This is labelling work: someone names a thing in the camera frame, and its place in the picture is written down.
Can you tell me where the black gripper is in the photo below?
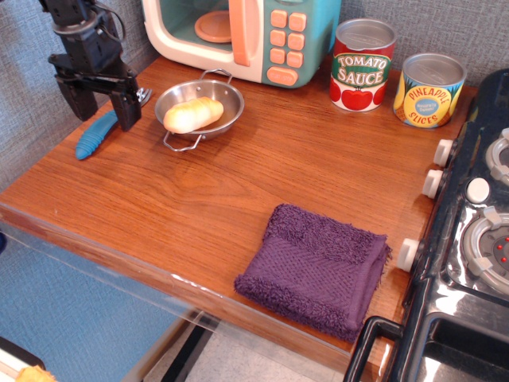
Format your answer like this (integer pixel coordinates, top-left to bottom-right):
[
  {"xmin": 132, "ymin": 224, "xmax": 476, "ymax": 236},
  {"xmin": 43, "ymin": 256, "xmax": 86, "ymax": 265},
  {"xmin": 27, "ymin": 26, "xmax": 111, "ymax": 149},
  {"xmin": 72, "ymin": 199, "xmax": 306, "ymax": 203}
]
[{"xmin": 47, "ymin": 7, "xmax": 142, "ymax": 131}]

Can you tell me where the blue handled metal fork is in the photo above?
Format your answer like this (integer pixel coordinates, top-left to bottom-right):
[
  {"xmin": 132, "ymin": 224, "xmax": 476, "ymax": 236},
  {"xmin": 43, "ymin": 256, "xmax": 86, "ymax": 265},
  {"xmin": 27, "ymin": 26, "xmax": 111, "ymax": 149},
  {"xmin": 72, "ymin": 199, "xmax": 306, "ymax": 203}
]
[{"xmin": 75, "ymin": 87, "xmax": 153, "ymax": 161}]

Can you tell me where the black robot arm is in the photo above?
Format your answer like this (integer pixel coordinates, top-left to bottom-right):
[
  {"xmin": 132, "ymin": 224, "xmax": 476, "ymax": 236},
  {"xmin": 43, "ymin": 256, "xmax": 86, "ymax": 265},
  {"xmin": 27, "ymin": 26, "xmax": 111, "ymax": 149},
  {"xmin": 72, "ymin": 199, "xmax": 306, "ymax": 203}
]
[{"xmin": 41, "ymin": 0, "xmax": 142, "ymax": 131}]

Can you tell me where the purple folded cloth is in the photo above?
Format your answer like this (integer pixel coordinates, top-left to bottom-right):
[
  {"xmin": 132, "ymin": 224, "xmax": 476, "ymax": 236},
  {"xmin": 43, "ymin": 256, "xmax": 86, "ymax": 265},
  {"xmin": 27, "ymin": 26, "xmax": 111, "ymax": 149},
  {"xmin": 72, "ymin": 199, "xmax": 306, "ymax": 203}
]
[{"xmin": 234, "ymin": 204, "xmax": 391, "ymax": 342}]

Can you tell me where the toy bread roll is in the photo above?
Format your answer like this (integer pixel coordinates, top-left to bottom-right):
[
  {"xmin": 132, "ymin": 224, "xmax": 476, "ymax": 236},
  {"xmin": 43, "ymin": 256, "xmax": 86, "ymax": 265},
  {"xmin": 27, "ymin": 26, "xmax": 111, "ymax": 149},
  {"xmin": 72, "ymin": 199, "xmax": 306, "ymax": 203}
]
[{"xmin": 163, "ymin": 97, "xmax": 224, "ymax": 134}]

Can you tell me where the small steel pan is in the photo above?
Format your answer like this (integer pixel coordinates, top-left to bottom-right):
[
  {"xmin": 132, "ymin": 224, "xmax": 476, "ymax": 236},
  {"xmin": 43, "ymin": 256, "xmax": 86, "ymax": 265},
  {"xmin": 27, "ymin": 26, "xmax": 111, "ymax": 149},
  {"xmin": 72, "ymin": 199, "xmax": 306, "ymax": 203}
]
[{"xmin": 154, "ymin": 68, "xmax": 245, "ymax": 152}]

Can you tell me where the toy microwave oven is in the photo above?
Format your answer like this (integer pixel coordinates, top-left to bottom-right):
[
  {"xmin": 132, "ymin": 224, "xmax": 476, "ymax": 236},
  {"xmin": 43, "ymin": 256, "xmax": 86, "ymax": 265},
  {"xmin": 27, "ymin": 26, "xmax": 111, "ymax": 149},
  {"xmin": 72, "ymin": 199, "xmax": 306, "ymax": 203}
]
[{"xmin": 142, "ymin": 1, "xmax": 341, "ymax": 88}]

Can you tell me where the tomato sauce can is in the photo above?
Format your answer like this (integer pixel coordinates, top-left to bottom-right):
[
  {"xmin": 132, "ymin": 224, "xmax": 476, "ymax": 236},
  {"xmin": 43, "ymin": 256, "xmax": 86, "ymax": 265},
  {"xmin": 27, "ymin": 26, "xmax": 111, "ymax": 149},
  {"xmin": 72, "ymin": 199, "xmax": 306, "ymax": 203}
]
[{"xmin": 329, "ymin": 18, "xmax": 397, "ymax": 112}]

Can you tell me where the orange furry object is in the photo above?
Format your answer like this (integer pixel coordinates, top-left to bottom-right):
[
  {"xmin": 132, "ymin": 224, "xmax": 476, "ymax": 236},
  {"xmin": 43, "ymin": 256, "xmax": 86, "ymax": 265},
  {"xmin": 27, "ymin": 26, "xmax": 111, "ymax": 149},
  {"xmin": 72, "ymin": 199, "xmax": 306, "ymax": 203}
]
[{"xmin": 15, "ymin": 365, "xmax": 56, "ymax": 382}]

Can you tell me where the pineapple slices can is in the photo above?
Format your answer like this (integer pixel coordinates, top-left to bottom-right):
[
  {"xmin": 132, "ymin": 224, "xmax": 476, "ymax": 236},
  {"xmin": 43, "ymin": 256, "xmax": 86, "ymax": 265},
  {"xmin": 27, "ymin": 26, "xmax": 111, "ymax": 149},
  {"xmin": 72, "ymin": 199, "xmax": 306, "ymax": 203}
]
[{"xmin": 393, "ymin": 53, "xmax": 467, "ymax": 129}]

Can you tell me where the white stove knob front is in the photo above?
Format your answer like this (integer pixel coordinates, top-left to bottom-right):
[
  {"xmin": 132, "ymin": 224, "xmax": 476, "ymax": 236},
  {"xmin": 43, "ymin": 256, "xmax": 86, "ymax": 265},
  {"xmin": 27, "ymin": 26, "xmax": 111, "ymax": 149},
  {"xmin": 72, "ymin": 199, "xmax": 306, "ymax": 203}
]
[{"xmin": 397, "ymin": 238, "xmax": 420, "ymax": 272}]

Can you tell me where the white stove knob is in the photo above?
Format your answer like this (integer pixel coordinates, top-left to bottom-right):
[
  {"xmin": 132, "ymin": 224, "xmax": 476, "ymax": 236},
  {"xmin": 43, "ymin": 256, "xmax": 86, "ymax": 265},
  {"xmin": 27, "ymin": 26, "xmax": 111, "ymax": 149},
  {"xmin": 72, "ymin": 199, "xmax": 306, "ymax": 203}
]
[
  {"xmin": 397, "ymin": 238, "xmax": 420, "ymax": 272},
  {"xmin": 433, "ymin": 139, "xmax": 454, "ymax": 167},
  {"xmin": 422, "ymin": 170, "xmax": 443, "ymax": 199}
]

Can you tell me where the white stove knob middle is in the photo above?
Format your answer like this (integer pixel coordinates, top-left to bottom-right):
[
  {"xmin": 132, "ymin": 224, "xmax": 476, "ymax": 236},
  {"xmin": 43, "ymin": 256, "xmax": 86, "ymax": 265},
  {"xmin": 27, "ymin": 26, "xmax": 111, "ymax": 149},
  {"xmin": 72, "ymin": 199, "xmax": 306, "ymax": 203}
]
[{"xmin": 422, "ymin": 170, "xmax": 443, "ymax": 199}]

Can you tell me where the white stove knob rear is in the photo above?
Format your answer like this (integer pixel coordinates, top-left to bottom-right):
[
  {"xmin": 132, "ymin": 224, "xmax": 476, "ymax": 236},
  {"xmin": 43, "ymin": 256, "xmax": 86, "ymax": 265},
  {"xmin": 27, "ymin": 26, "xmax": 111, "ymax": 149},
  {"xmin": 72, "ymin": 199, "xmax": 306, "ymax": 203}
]
[{"xmin": 433, "ymin": 139, "xmax": 454, "ymax": 167}]

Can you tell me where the black toy stove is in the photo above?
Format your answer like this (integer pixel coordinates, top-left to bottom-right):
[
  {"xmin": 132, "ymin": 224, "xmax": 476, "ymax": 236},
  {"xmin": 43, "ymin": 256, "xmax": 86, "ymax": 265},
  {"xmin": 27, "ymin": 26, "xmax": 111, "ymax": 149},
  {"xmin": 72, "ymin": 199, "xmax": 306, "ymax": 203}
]
[{"xmin": 344, "ymin": 69, "xmax": 508, "ymax": 381}]

